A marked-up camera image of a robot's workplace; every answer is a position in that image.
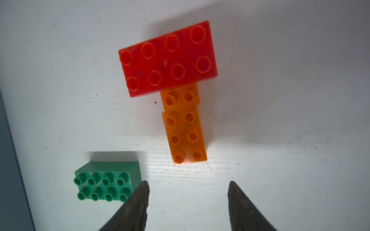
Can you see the long dark green lego brick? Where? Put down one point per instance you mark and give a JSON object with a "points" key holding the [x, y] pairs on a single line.
{"points": [[109, 181]]}

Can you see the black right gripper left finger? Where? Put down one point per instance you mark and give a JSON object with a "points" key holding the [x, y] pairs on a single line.
{"points": [[132, 215]]}

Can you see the blue plastic tray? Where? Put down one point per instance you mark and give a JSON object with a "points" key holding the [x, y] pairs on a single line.
{"points": [[15, 211]]}

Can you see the red lego brick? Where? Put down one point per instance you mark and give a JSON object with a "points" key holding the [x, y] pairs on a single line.
{"points": [[174, 59]]}

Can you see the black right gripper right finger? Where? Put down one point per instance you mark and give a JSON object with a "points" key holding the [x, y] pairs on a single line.
{"points": [[244, 215]]}

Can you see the orange lego brick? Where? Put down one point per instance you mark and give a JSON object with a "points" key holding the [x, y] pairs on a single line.
{"points": [[184, 134], [180, 96]]}

